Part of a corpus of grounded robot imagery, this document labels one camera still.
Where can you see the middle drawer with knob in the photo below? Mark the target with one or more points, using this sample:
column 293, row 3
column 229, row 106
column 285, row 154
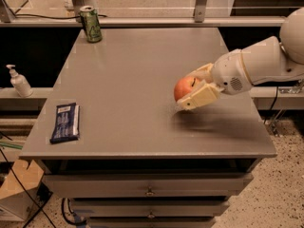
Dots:
column 150, row 208

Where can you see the grey metal post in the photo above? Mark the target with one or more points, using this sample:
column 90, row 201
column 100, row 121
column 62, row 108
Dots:
column 199, row 10

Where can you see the cardboard box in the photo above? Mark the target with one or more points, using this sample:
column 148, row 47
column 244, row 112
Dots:
column 19, row 189

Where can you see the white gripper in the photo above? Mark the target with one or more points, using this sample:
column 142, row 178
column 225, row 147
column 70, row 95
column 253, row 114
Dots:
column 228, row 70

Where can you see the blue snack bar wrapper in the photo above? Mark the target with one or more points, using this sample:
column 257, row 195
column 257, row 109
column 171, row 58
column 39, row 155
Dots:
column 66, row 126

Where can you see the white pump bottle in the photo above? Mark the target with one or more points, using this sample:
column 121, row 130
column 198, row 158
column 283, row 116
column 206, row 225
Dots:
column 19, row 82

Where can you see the green soda can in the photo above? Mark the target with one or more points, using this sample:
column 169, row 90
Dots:
column 90, row 21

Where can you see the top drawer with knob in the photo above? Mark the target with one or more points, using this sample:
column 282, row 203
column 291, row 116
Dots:
column 147, row 185

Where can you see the drawer with knob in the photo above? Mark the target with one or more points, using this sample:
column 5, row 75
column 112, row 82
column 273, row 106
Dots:
column 147, row 185
column 150, row 208

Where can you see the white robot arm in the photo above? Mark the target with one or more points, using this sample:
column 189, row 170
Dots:
column 275, row 59

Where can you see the red apple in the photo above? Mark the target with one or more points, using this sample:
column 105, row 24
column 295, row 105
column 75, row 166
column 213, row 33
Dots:
column 184, row 86

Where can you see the grey drawer cabinet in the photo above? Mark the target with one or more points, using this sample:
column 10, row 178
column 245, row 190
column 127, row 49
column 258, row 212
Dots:
column 130, row 124

